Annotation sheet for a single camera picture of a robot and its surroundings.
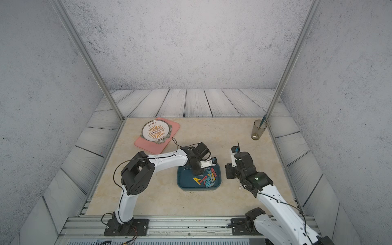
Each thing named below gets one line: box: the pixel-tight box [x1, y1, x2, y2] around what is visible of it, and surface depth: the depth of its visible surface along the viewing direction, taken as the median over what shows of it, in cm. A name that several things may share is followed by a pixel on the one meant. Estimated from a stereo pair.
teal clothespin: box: [203, 176, 215, 187], surface depth 88 cm
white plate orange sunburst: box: [141, 119, 170, 142], surface depth 113 cm
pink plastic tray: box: [134, 117, 181, 155], surface depth 107 cm
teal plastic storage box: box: [176, 163, 223, 191], surface depth 89 cm
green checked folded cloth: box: [153, 125, 173, 144], surface depth 109 cm
